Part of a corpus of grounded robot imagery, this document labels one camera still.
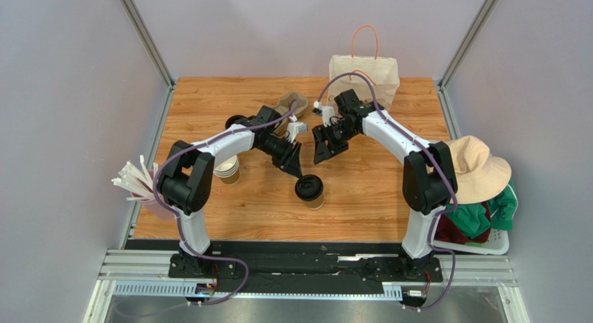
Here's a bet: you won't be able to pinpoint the single black cup lid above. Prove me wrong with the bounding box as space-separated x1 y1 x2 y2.
294 175 324 202

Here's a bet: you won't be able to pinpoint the pink cup with straws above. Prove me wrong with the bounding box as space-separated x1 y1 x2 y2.
111 155 174 220

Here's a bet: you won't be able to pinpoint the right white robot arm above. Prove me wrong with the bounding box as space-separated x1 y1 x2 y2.
313 89 458 279

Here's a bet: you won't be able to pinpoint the aluminium frame base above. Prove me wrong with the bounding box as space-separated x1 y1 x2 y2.
84 250 530 322

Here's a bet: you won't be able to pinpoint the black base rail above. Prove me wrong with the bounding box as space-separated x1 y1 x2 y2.
124 239 443 295

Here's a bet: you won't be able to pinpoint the green garment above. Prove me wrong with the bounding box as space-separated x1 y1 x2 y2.
436 180 519 244

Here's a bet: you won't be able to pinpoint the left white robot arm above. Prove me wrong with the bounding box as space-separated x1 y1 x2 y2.
152 100 308 278

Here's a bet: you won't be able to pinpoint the paper takeout bag orange handles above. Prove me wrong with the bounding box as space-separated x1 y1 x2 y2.
327 24 400 110

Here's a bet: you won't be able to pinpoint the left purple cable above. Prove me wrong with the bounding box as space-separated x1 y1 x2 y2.
152 99 301 306

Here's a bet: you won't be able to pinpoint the beige bucket hat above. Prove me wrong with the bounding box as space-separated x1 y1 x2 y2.
446 136 512 205

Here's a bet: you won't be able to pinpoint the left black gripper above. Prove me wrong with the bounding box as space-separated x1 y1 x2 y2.
257 135 303 180

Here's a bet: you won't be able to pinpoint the purple cable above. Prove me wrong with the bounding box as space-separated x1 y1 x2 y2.
152 99 301 306
315 71 459 313

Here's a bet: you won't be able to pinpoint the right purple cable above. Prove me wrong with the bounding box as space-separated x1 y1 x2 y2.
315 71 459 313

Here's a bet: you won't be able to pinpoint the stack of paper cups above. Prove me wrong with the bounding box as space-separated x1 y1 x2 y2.
214 156 240 185

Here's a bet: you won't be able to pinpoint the white plastic basket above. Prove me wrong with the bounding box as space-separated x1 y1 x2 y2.
434 202 492 254

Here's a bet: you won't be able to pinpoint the dark red garment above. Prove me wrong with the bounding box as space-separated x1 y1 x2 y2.
435 204 491 245

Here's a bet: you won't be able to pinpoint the stack of black lids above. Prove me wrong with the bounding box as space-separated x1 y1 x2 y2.
225 115 248 129

